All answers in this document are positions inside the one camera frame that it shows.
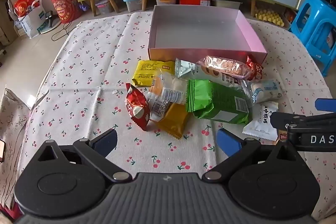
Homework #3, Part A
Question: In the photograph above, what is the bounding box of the red foil snack packet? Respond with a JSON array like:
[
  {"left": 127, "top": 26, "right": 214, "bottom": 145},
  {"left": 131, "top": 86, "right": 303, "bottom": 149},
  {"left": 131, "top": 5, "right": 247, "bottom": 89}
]
[
  {"left": 245, "top": 54, "right": 264, "bottom": 81},
  {"left": 125, "top": 82, "right": 151, "bottom": 131}
]

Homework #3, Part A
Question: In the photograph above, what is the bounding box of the red gift bag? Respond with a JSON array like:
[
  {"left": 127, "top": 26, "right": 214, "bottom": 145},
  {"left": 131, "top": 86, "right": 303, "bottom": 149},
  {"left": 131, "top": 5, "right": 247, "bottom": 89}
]
[{"left": 14, "top": 0, "right": 40, "bottom": 17}]

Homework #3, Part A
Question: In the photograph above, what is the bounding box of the clear white marshmallow packet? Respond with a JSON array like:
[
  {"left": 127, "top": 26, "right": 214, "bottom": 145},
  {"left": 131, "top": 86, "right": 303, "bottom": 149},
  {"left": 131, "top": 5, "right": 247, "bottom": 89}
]
[{"left": 241, "top": 79, "right": 283, "bottom": 104}]

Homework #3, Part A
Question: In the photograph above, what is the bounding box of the white paper bag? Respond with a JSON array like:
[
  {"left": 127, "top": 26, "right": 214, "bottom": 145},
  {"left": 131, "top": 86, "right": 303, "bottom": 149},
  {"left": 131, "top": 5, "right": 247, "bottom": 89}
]
[{"left": 18, "top": 0, "right": 50, "bottom": 39}]

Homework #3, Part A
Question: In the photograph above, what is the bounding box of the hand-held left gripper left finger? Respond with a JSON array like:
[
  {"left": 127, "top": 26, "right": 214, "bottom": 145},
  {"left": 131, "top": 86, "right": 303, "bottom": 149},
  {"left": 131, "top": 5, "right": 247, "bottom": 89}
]
[{"left": 37, "top": 128, "right": 132, "bottom": 184}]

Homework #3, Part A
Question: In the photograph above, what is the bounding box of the red box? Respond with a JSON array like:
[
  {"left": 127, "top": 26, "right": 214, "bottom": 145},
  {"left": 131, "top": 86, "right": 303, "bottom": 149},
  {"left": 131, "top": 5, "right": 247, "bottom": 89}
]
[{"left": 179, "top": 0, "right": 211, "bottom": 7}]

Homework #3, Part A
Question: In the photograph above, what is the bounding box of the clear bin with blue lid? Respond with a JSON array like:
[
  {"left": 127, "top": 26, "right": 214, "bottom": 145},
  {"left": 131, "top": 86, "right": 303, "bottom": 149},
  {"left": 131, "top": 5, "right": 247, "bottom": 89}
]
[{"left": 123, "top": 0, "right": 143, "bottom": 12}]

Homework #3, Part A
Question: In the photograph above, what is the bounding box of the cherry print tablecloth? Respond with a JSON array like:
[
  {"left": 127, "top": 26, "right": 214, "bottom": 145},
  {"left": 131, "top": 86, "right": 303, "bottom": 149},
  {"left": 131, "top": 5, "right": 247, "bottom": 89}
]
[{"left": 14, "top": 11, "right": 336, "bottom": 224}]

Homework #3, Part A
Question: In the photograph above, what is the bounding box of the beige floral cloth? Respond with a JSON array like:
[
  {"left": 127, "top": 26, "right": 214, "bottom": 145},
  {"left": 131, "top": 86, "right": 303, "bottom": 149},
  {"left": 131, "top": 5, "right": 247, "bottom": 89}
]
[{"left": 0, "top": 87, "right": 30, "bottom": 210}]

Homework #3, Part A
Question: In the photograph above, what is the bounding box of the small clear storage bin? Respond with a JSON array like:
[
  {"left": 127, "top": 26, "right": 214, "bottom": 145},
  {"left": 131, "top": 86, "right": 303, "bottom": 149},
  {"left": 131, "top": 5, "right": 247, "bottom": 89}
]
[{"left": 95, "top": 0, "right": 114, "bottom": 15}]

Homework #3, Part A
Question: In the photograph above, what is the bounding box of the red printed bag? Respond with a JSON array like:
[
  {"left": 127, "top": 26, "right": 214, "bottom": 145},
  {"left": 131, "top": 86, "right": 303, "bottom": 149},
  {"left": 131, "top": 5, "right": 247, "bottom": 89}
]
[{"left": 49, "top": 0, "right": 82, "bottom": 24}]

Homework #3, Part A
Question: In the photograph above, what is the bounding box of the mustard gold packet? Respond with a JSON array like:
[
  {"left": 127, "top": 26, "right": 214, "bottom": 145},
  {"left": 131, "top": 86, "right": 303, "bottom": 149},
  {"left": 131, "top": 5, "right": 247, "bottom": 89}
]
[{"left": 157, "top": 103, "right": 190, "bottom": 139}]

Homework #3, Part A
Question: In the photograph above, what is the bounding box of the yellow snack packet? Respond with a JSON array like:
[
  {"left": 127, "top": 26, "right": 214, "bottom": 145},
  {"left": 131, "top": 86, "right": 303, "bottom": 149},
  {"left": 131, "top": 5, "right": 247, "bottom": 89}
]
[{"left": 131, "top": 59, "right": 176, "bottom": 87}]

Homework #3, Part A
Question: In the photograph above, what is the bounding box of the green snack packet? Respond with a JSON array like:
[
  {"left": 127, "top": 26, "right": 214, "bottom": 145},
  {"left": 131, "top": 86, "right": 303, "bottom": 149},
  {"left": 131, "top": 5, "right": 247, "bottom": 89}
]
[{"left": 185, "top": 79, "right": 253, "bottom": 126}]

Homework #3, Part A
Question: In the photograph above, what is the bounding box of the clear bag of pink puffs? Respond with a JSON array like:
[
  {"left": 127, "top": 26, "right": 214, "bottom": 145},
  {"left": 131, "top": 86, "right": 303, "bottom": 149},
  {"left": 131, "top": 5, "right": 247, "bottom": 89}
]
[{"left": 197, "top": 55, "right": 252, "bottom": 80}]

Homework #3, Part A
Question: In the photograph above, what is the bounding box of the pink cardboard box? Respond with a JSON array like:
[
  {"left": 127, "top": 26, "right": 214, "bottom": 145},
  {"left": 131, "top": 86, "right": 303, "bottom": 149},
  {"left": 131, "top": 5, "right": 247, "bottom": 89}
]
[{"left": 147, "top": 5, "right": 268, "bottom": 67}]

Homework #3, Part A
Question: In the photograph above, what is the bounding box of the white packet with black print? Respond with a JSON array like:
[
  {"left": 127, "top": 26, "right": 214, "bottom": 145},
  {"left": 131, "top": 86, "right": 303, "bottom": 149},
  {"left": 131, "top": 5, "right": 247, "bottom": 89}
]
[{"left": 241, "top": 101, "right": 279, "bottom": 142}]

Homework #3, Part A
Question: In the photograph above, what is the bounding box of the yellow egg tray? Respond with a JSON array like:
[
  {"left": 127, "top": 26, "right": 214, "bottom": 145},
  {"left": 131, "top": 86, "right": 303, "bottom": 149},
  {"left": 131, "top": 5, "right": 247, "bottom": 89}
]
[{"left": 255, "top": 8, "right": 285, "bottom": 27}]

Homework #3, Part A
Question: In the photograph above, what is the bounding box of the grey round stand base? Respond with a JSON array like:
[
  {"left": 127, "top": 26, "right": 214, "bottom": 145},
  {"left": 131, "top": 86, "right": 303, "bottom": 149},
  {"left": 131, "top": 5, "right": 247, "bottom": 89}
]
[{"left": 39, "top": 20, "right": 64, "bottom": 35}]

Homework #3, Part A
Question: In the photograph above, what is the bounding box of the orange and white packet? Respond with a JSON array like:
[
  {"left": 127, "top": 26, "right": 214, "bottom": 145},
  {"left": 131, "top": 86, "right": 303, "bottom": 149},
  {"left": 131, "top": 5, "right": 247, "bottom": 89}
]
[{"left": 146, "top": 74, "right": 190, "bottom": 123}]

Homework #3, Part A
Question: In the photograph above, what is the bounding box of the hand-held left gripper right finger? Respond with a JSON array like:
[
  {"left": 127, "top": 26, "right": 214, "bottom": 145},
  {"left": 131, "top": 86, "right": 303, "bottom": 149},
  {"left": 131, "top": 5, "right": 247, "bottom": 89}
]
[{"left": 202, "top": 128, "right": 300, "bottom": 184}]

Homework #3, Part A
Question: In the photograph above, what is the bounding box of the silver cookie picture packet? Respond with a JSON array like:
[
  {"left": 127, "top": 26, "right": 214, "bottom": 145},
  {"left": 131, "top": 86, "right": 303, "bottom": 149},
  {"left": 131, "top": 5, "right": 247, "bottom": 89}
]
[{"left": 175, "top": 58, "right": 243, "bottom": 90}]

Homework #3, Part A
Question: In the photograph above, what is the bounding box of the blue plastic stool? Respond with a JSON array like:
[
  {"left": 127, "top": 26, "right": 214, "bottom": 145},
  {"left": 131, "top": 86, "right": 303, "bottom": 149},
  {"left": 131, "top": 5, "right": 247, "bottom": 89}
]
[{"left": 288, "top": 0, "right": 336, "bottom": 77}]

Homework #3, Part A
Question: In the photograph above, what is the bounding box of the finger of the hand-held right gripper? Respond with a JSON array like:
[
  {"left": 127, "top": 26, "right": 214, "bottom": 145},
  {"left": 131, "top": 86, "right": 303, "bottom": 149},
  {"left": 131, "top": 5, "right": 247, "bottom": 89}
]
[
  {"left": 270, "top": 111, "right": 336, "bottom": 133},
  {"left": 314, "top": 98, "right": 336, "bottom": 111}
]

